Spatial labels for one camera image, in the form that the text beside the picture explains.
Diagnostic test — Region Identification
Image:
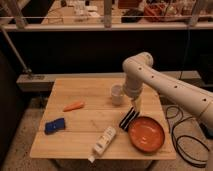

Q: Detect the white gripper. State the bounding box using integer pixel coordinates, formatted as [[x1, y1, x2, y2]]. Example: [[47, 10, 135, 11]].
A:
[[123, 83, 142, 112]]

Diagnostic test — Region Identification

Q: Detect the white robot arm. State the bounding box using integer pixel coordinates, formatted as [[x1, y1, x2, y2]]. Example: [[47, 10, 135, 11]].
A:
[[122, 52, 213, 131]]

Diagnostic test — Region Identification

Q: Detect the black white striped block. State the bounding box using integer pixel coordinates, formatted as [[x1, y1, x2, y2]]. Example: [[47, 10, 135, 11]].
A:
[[119, 108, 139, 132]]

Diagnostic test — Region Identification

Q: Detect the white plastic cup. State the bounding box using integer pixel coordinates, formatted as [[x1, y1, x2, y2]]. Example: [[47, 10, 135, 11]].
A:
[[110, 84, 124, 106]]

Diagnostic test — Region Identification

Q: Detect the orange round plate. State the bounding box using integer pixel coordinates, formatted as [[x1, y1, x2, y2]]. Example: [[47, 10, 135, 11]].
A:
[[128, 116, 165, 153]]

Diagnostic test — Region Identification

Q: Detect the white plastic bottle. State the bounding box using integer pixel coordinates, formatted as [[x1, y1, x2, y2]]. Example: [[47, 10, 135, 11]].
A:
[[88, 126, 116, 163]]

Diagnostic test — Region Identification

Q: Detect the wooden table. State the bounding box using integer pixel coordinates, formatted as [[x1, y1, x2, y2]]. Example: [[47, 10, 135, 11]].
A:
[[30, 78, 176, 160]]

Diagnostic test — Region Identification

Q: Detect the orange carrot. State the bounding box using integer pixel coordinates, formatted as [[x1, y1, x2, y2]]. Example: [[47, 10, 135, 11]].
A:
[[63, 101, 85, 112]]

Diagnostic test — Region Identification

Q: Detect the blue sponge block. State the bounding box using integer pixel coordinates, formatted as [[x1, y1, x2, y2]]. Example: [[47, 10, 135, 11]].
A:
[[44, 118, 65, 135]]

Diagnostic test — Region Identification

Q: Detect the black floor cable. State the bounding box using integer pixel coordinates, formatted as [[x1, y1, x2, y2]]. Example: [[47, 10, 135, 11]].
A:
[[164, 104, 211, 169]]

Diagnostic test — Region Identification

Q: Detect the metal railing frame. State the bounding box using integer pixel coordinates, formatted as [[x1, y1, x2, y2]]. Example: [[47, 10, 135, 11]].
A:
[[0, 0, 213, 81]]

